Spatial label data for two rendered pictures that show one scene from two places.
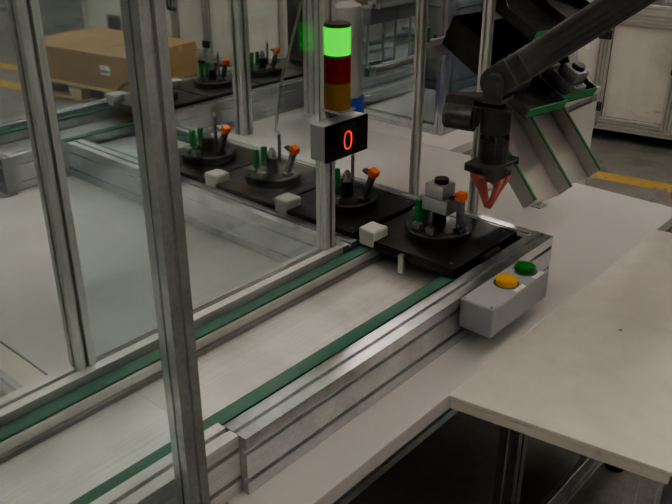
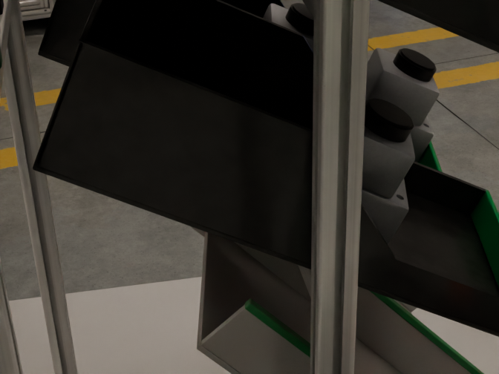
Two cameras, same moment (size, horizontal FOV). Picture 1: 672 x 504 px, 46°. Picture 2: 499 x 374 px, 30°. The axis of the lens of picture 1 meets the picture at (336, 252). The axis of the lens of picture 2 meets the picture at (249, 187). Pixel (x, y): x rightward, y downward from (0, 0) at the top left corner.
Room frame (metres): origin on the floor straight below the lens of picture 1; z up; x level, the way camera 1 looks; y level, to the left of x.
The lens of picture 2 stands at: (1.49, 0.00, 1.53)
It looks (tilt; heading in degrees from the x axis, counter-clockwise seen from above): 31 degrees down; 309
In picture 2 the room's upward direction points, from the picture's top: 2 degrees counter-clockwise
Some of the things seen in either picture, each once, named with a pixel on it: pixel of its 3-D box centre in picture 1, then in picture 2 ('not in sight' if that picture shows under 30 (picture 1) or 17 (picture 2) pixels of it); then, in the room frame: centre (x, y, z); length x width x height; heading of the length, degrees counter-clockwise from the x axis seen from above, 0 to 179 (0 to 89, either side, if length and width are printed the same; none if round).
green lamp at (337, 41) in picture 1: (337, 40); not in sight; (1.46, 0.00, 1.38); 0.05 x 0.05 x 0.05
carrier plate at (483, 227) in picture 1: (438, 237); not in sight; (1.52, -0.22, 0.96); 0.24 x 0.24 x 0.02; 49
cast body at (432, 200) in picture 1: (437, 192); not in sight; (1.53, -0.21, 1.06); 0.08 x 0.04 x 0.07; 46
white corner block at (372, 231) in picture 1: (373, 235); not in sight; (1.52, -0.08, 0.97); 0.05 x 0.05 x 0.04; 49
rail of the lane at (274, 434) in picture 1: (418, 332); not in sight; (1.22, -0.15, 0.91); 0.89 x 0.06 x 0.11; 139
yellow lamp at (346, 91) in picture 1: (337, 94); not in sight; (1.46, 0.00, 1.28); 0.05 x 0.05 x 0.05
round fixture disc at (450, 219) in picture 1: (438, 229); not in sight; (1.52, -0.22, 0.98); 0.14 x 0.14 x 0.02
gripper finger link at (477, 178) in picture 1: (493, 184); not in sight; (1.46, -0.31, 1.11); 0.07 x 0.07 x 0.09; 49
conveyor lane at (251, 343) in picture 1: (336, 307); not in sight; (1.32, 0.00, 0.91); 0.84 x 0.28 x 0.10; 139
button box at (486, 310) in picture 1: (504, 296); not in sight; (1.32, -0.32, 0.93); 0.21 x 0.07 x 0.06; 139
